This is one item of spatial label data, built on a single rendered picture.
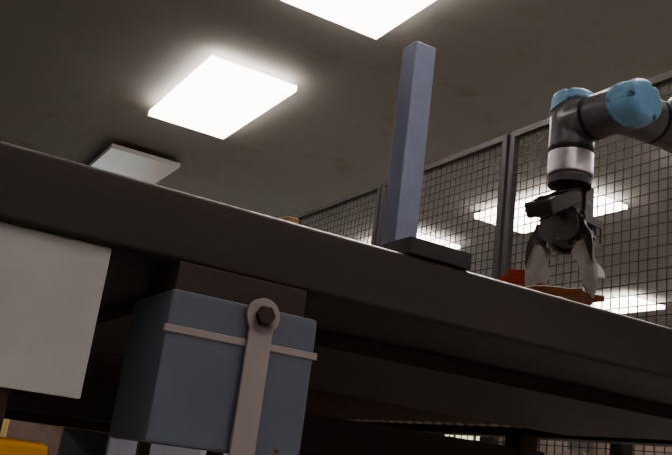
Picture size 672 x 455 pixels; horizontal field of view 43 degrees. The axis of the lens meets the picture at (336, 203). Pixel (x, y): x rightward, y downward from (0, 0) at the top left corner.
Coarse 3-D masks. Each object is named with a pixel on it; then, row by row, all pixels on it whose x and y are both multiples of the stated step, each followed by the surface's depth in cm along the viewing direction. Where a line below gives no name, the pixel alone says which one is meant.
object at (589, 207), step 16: (560, 176) 140; (576, 176) 139; (592, 192) 144; (576, 208) 137; (592, 208) 143; (544, 224) 140; (560, 224) 138; (576, 224) 136; (592, 224) 139; (544, 240) 139; (560, 240) 137
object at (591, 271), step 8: (576, 248) 135; (584, 248) 134; (576, 256) 134; (584, 256) 134; (584, 264) 133; (592, 264) 132; (584, 272) 133; (592, 272) 132; (600, 272) 135; (584, 280) 132; (592, 280) 132; (584, 288) 132; (592, 288) 132; (592, 296) 132
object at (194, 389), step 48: (192, 288) 71; (240, 288) 73; (288, 288) 75; (144, 336) 72; (192, 336) 68; (240, 336) 71; (288, 336) 73; (144, 384) 68; (192, 384) 68; (240, 384) 69; (288, 384) 72; (144, 432) 65; (192, 432) 67; (240, 432) 68; (288, 432) 71
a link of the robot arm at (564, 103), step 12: (564, 96) 144; (576, 96) 143; (552, 108) 145; (564, 108) 143; (576, 108) 140; (552, 120) 145; (564, 120) 142; (576, 120) 140; (552, 132) 144; (564, 132) 142; (576, 132) 141; (552, 144) 143; (564, 144) 141; (576, 144) 141; (588, 144) 141
